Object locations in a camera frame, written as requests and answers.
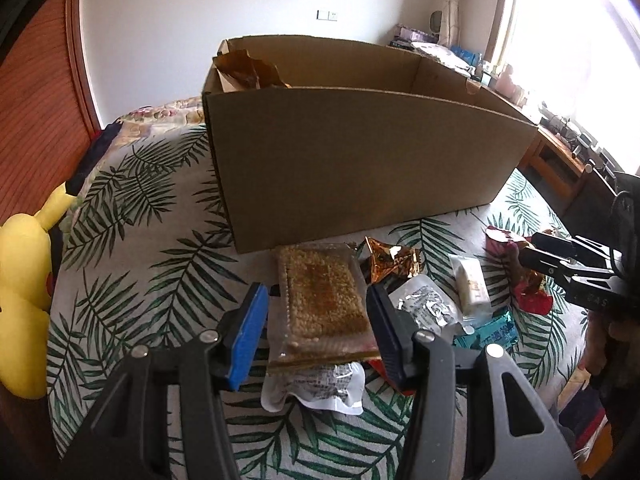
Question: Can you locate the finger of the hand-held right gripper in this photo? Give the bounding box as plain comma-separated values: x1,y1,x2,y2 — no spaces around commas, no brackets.
517,246,581,285
531,231,615,267

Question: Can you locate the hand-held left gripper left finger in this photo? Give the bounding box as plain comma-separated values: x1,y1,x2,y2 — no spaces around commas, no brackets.
57,282,271,480

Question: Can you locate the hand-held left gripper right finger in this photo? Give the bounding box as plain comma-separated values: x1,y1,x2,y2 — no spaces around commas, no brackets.
365,285,583,480

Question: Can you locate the red snack packet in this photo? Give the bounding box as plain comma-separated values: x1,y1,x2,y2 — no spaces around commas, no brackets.
484,225,553,313

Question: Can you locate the silver foil snack packet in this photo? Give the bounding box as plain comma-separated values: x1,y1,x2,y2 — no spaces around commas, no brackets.
387,280,458,343
260,360,366,415

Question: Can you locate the clear sesame bar packet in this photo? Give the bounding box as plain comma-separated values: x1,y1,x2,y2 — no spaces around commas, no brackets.
266,242,382,376

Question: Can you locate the teal snack packet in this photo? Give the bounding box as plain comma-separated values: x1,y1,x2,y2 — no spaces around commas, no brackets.
452,310,516,351

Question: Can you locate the brown cardboard box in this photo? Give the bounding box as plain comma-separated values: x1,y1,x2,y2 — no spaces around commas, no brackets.
201,35,540,255

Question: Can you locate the person's right hand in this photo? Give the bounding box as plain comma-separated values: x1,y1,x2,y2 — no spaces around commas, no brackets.
585,310,623,378

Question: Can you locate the orange gold snack packet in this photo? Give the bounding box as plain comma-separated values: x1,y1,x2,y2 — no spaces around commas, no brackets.
357,236,426,286

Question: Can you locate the white snack packet brown print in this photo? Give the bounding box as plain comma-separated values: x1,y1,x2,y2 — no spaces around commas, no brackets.
447,254,493,318

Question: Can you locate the wooden desk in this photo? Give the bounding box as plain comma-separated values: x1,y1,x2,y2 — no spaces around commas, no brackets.
517,85,640,211

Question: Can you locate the leaf print blanket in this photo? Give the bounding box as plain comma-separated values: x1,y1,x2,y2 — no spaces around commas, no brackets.
47,125,601,480

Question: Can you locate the pink toy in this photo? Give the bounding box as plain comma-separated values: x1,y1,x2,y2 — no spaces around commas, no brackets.
497,65,521,98

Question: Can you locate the blue box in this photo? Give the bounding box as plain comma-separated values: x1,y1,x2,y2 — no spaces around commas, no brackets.
450,45,483,66

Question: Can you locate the white patterned bag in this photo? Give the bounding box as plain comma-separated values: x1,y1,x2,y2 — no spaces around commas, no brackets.
412,41,453,63

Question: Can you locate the yellow plush toy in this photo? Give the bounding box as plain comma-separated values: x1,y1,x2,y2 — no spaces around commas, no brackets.
0,182,76,401

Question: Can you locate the dark purple blanket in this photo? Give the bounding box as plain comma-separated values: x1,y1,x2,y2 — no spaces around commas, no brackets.
65,122,126,196

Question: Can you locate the floral quilt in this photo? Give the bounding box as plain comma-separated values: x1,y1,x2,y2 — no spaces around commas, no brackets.
100,95,206,136

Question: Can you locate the purple box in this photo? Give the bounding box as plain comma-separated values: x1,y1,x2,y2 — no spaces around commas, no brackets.
395,24,438,46

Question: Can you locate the pale patterned curtain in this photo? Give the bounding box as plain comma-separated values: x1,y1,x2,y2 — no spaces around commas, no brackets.
440,0,476,51

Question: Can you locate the gold foil bag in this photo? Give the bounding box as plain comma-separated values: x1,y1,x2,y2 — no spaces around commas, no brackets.
212,49,291,93

